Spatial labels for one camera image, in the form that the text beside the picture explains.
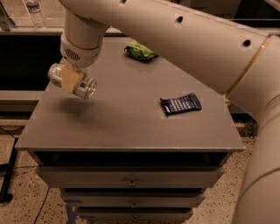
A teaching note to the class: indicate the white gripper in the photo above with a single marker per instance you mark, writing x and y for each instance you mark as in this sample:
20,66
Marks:
78,56

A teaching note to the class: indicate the silver green 7up can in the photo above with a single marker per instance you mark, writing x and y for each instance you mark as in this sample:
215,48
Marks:
85,86

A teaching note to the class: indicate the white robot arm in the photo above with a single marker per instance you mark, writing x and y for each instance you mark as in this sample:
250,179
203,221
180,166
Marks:
236,61

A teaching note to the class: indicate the green chip bag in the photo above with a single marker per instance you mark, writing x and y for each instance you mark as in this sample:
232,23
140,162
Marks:
140,52

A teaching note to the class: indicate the clear plastic water bottle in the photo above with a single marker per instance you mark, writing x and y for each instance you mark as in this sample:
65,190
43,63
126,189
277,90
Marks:
36,14

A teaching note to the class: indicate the grey drawer cabinet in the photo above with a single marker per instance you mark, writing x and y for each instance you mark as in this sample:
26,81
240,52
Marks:
117,156

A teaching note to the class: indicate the dark blue snack packet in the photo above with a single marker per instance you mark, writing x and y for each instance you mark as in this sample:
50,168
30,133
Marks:
182,104

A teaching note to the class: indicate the black stand leg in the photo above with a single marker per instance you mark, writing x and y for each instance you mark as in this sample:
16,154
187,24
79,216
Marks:
7,170

